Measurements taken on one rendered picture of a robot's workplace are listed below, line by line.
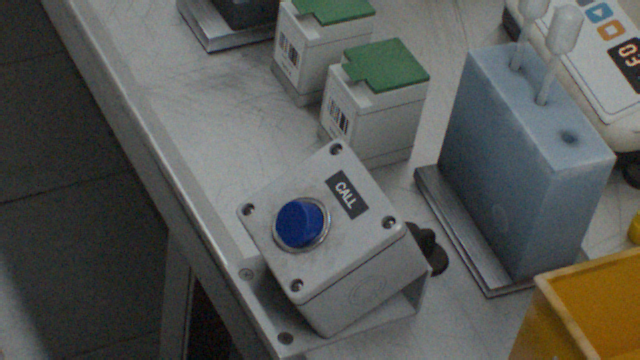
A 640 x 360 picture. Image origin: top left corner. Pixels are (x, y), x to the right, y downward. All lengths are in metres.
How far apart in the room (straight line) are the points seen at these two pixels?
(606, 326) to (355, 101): 0.20
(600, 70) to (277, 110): 0.21
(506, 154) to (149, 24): 0.28
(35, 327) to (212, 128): 1.03
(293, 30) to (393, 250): 0.20
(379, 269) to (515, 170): 0.10
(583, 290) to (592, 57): 0.25
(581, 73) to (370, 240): 0.25
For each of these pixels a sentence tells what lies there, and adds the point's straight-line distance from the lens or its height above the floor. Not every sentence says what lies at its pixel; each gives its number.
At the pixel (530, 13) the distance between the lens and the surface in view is 0.71.
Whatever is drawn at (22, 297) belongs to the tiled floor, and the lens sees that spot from 1.85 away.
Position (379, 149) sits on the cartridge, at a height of 0.89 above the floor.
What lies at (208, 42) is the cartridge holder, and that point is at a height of 0.89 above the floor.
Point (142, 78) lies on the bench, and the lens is 0.84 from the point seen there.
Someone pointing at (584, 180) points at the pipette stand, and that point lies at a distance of 0.71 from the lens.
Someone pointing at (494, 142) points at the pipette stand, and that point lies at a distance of 0.73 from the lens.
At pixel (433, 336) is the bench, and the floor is 0.88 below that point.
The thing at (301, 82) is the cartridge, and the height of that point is 0.90.
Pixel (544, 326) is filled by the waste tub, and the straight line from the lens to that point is 0.64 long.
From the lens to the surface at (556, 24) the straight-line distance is 0.69.
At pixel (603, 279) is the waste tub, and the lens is 0.66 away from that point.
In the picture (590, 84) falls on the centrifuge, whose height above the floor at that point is 0.91.
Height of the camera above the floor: 1.43
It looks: 44 degrees down
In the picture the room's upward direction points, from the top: 11 degrees clockwise
